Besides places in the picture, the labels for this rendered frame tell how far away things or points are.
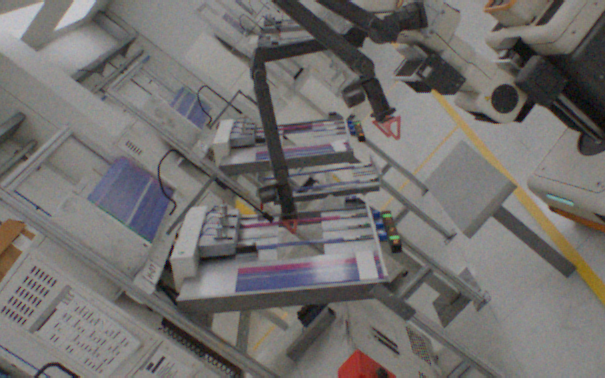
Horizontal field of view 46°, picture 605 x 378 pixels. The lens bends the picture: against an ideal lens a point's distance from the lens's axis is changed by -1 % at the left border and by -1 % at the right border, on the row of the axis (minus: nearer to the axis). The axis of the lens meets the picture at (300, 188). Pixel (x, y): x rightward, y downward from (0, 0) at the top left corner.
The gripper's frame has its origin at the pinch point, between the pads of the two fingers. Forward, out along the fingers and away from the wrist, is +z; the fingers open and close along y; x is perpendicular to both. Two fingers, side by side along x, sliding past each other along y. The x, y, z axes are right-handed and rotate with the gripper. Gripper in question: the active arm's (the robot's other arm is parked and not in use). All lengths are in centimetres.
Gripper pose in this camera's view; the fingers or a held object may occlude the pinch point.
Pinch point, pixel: (293, 231)
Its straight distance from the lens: 284.7
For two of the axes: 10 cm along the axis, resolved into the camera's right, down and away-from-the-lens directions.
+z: 1.9, 9.2, 3.5
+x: 9.8, -1.9, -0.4
